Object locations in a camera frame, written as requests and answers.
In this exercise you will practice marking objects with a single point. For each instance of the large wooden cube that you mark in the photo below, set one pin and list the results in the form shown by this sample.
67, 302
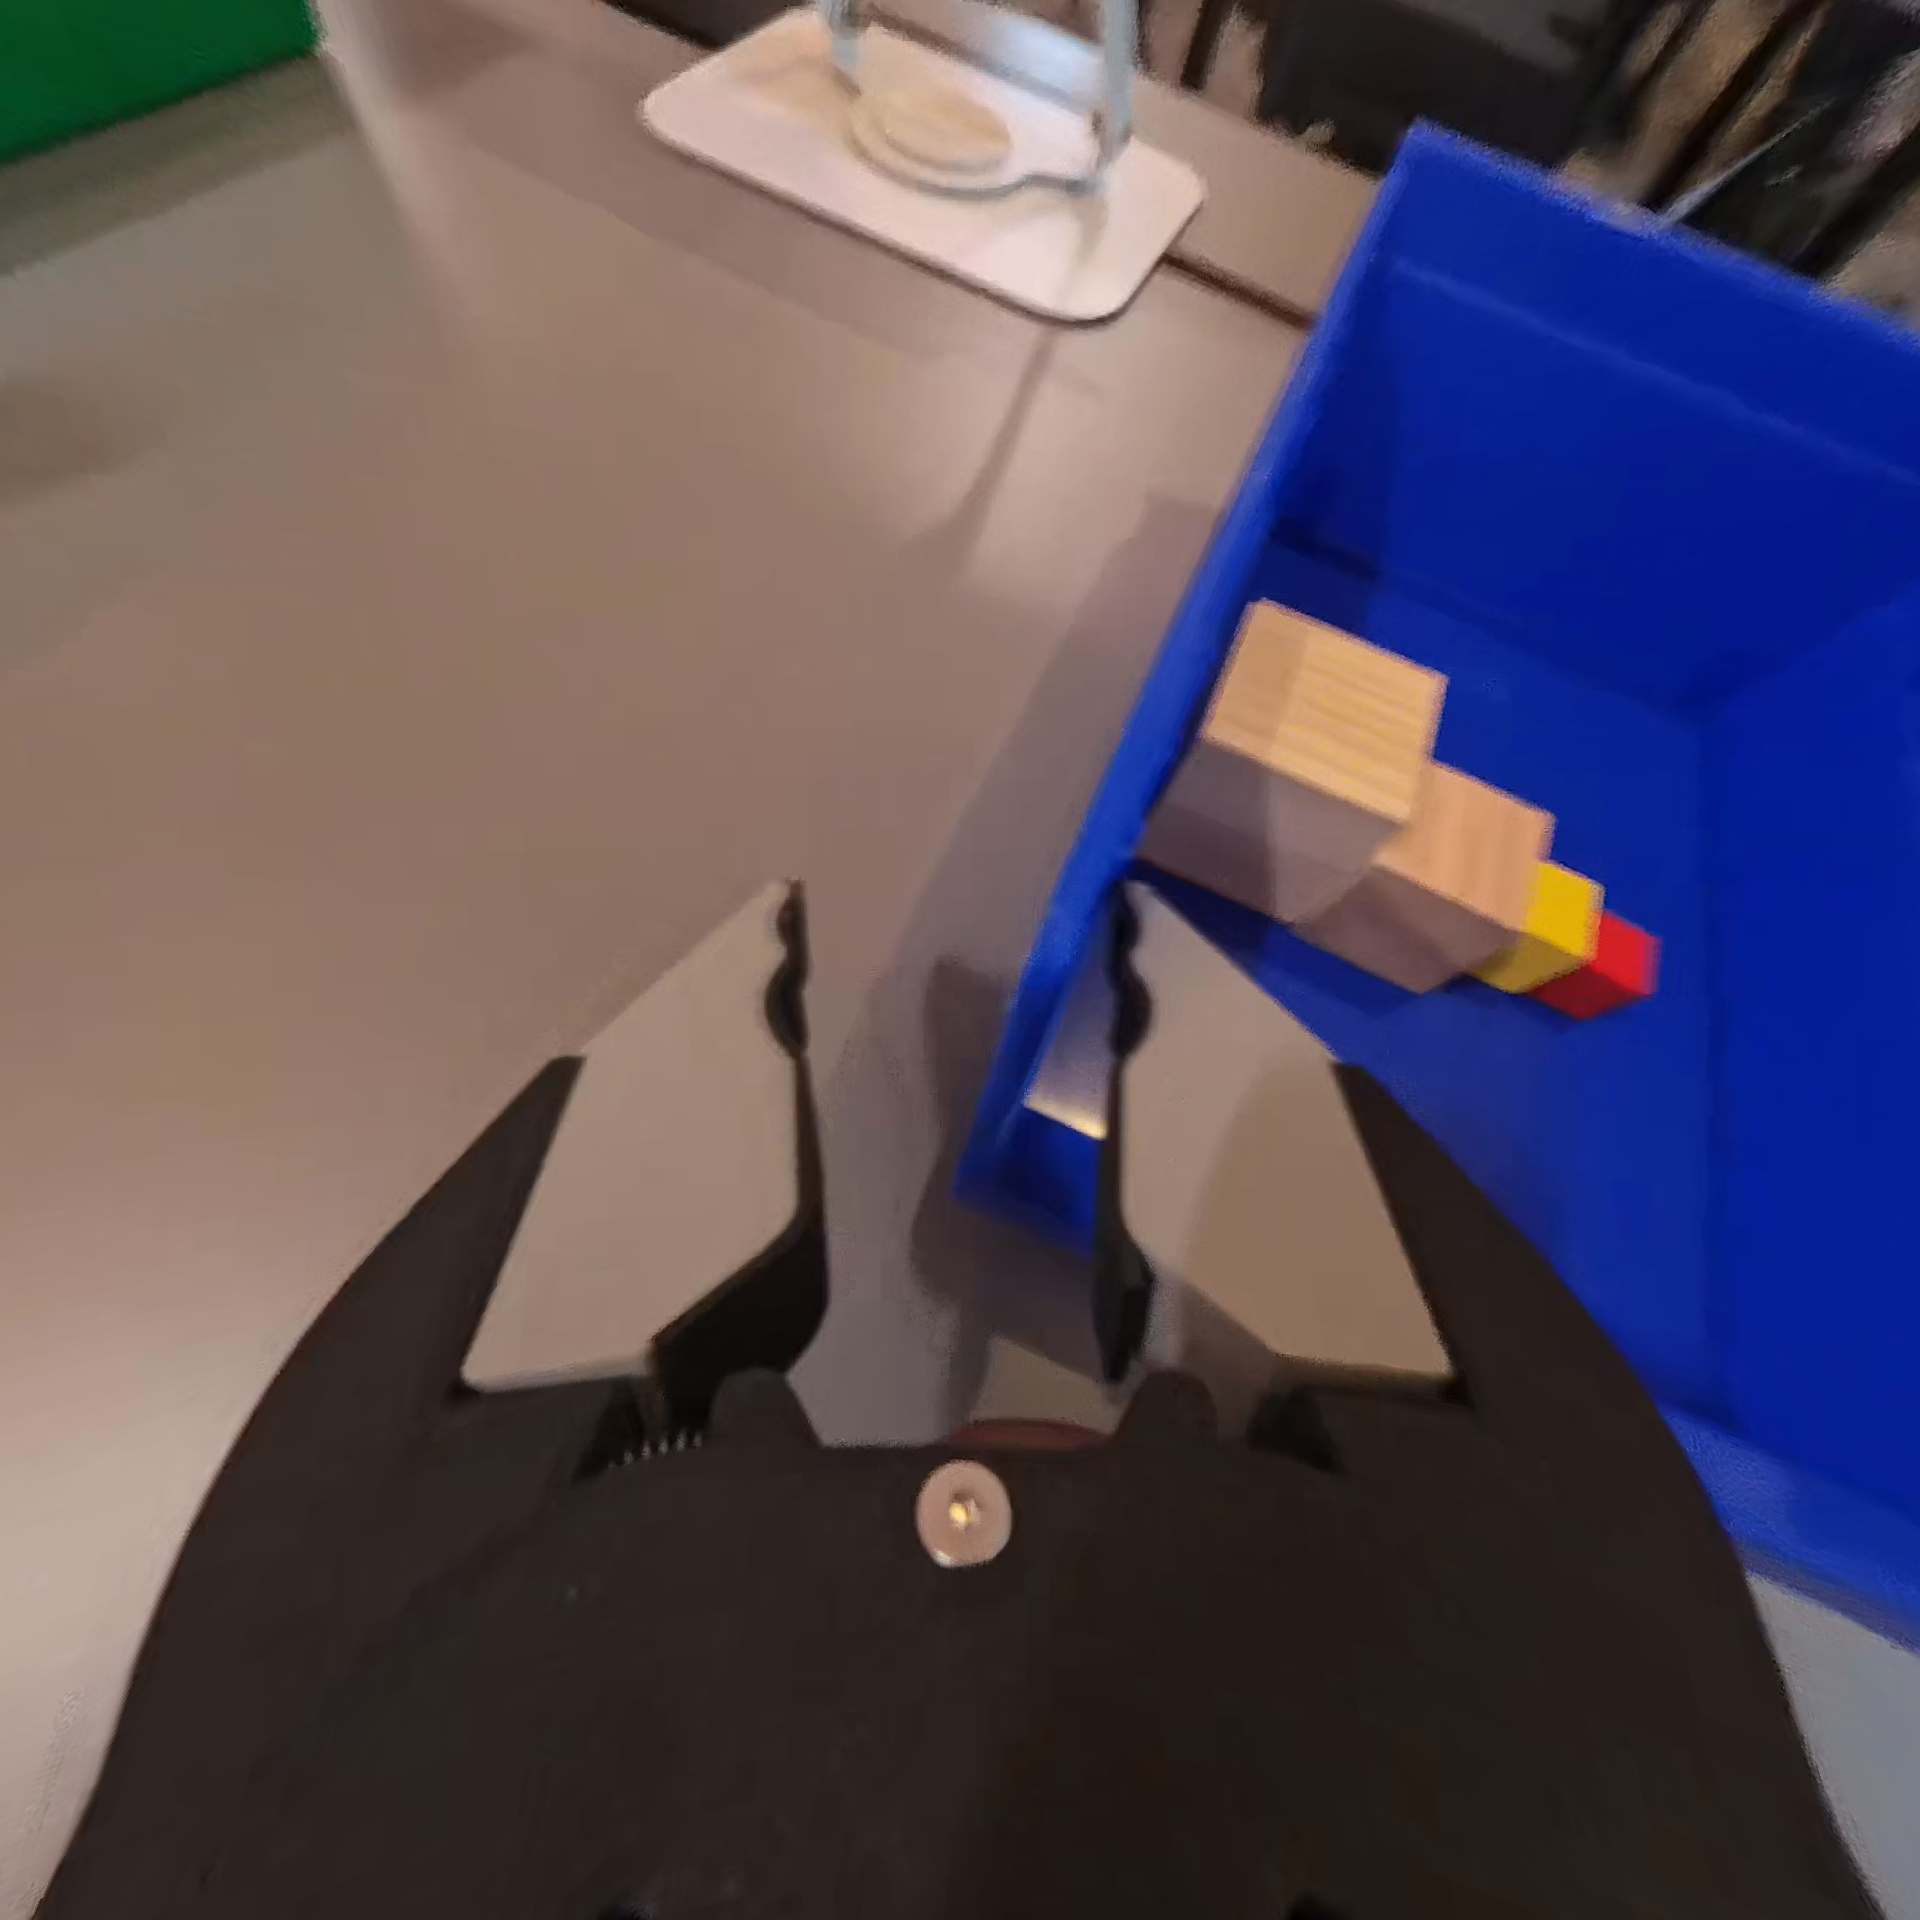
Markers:
1320, 720

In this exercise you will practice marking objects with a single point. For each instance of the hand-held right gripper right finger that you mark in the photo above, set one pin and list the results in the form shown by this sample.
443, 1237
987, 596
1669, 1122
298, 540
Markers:
1275, 1229

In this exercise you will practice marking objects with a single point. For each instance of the blue plastic bin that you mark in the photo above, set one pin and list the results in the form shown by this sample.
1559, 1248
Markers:
1724, 1050

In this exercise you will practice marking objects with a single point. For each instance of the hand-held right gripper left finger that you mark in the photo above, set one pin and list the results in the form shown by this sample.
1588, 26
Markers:
661, 1170

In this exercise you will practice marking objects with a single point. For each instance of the small red cube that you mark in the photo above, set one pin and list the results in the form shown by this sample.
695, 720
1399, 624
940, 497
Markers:
1612, 966

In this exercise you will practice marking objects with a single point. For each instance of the white stand base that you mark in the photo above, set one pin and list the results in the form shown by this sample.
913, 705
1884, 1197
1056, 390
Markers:
1050, 224

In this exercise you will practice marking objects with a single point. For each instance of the medium wooden cube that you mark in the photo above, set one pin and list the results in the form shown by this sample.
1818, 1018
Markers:
1440, 885

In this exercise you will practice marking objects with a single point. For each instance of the yellow cube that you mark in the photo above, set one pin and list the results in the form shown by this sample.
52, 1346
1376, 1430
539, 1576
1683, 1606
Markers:
1553, 922

